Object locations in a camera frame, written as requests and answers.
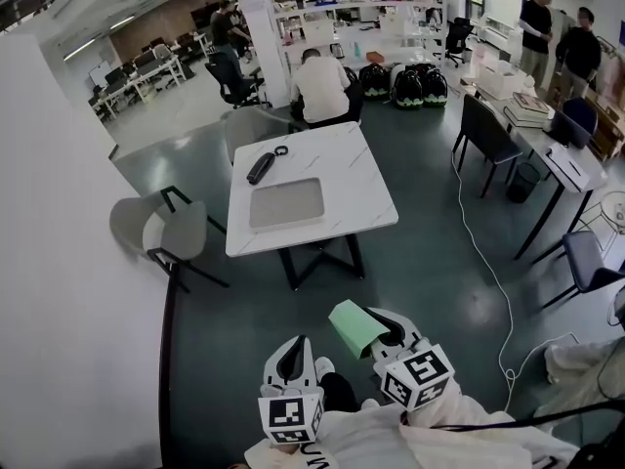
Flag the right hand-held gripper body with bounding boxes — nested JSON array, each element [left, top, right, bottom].
[[371, 332, 456, 412]]

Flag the black office chair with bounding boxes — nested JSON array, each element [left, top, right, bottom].
[[204, 51, 268, 110], [444, 17, 476, 69]]

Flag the white office desk row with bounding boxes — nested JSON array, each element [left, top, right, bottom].
[[87, 41, 189, 121]]

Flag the white cloth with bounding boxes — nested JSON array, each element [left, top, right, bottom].
[[534, 337, 625, 422]]

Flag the black wire waste bin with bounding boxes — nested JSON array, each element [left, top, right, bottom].
[[506, 162, 542, 204]]

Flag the white floor cable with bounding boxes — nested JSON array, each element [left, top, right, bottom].
[[448, 156, 580, 412]]

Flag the black shoulder bag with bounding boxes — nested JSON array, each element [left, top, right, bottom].
[[578, 440, 625, 469]]

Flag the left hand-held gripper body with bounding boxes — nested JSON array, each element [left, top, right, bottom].
[[257, 381, 325, 447]]

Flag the grey long table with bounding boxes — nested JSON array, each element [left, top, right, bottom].
[[461, 78, 610, 263]]

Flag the dark dining chair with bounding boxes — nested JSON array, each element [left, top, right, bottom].
[[451, 93, 522, 199]]

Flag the white marble table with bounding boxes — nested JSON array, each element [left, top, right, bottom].
[[225, 120, 399, 292]]

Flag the white flat box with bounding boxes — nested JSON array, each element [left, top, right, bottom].
[[543, 143, 593, 190]]

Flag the round wire side table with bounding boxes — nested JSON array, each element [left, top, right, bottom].
[[598, 189, 625, 236]]

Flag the grey compartment tray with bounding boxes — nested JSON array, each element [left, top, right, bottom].
[[248, 177, 326, 235]]

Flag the black bag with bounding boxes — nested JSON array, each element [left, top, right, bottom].
[[343, 65, 363, 98]]

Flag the stack of books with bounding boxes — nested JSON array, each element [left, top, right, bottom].
[[502, 91, 557, 130]]

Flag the black cable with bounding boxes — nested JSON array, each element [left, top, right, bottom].
[[403, 398, 625, 432]]

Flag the dark blue chair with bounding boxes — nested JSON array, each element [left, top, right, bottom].
[[540, 231, 625, 312], [550, 96, 600, 149]]

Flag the person's left forearm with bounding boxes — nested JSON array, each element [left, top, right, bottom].
[[243, 440, 339, 469]]

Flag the whiteboard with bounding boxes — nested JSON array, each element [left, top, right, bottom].
[[481, 0, 524, 28]]

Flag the person's white jacket torso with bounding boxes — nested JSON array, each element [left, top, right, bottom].
[[316, 405, 582, 469]]

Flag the black handset with coiled loop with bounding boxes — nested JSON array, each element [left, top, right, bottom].
[[246, 145, 289, 187]]

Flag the person's right forearm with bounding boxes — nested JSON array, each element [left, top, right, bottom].
[[398, 381, 514, 458]]

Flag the person's black trousers legs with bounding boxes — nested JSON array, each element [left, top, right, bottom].
[[319, 371, 363, 414]]

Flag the grey chair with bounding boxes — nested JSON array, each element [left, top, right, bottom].
[[222, 107, 307, 166], [109, 186, 230, 295]]

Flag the green cup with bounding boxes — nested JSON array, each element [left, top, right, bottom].
[[327, 299, 392, 361]]

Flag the white storage box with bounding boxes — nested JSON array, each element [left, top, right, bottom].
[[476, 60, 526, 100]]

